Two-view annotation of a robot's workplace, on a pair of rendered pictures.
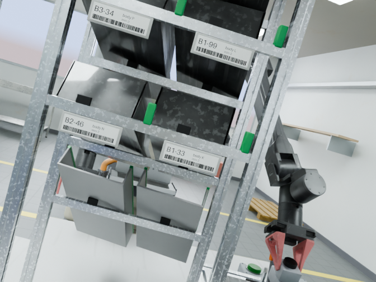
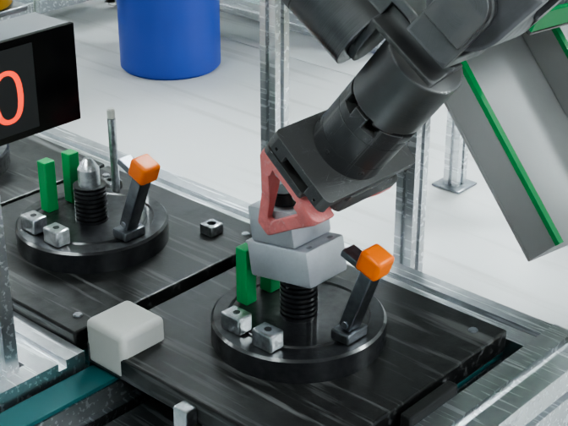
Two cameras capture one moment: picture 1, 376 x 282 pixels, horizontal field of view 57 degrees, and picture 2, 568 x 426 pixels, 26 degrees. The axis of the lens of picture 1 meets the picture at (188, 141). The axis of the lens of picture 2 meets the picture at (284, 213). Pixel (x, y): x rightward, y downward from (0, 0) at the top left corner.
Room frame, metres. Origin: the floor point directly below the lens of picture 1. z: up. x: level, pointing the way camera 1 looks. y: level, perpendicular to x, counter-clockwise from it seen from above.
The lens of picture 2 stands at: (1.35, -0.88, 1.49)
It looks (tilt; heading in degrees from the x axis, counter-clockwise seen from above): 26 degrees down; 137
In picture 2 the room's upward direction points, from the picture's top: straight up
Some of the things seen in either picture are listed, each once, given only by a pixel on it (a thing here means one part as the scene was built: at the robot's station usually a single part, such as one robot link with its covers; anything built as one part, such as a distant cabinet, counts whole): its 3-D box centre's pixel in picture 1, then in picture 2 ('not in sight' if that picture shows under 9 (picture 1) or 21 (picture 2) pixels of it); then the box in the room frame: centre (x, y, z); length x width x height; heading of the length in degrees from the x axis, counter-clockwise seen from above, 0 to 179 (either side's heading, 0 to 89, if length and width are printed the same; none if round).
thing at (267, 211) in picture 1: (267, 210); not in sight; (5.87, -1.66, 0.05); 1.14 x 0.78 x 0.11; 13
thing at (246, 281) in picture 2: not in sight; (246, 274); (0.70, -0.31, 1.01); 0.01 x 0.01 x 0.05; 4
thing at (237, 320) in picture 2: not in sight; (237, 320); (0.73, -0.34, 1.00); 0.02 x 0.01 x 0.02; 4
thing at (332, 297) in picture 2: not in sight; (298, 324); (0.74, -0.29, 0.98); 0.14 x 0.14 x 0.02
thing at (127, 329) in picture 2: not in sight; (125, 339); (0.65, -0.39, 0.97); 0.05 x 0.05 x 0.04; 4
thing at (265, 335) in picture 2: not in sight; (267, 337); (0.76, -0.34, 1.00); 0.02 x 0.01 x 0.02; 4
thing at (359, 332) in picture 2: not in sight; (349, 331); (0.79, -0.28, 0.99); 0.02 x 0.02 x 0.01; 4
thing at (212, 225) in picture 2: not in sight; (211, 227); (0.56, -0.22, 0.98); 0.02 x 0.02 x 0.01; 4
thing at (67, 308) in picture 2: not in sight; (90, 196); (0.49, -0.31, 1.01); 0.24 x 0.24 x 0.13; 4
